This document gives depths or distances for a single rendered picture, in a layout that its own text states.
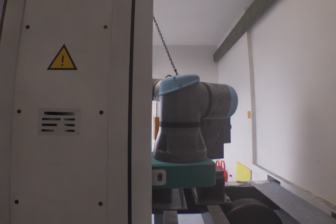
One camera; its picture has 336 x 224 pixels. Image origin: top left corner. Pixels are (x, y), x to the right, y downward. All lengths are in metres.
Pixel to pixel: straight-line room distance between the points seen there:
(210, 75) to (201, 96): 3.46
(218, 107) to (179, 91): 0.14
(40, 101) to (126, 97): 0.16
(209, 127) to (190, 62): 2.73
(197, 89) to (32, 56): 0.38
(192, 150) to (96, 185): 0.23
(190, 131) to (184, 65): 3.47
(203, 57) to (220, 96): 3.50
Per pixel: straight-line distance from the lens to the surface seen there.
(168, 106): 0.46
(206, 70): 3.95
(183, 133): 0.46
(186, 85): 0.46
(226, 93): 0.56
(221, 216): 1.46
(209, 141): 1.36
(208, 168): 0.47
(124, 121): 0.33
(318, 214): 1.69
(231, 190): 2.04
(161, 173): 0.45
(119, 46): 0.36
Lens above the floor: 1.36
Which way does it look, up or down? 6 degrees up
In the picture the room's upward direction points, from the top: straight up
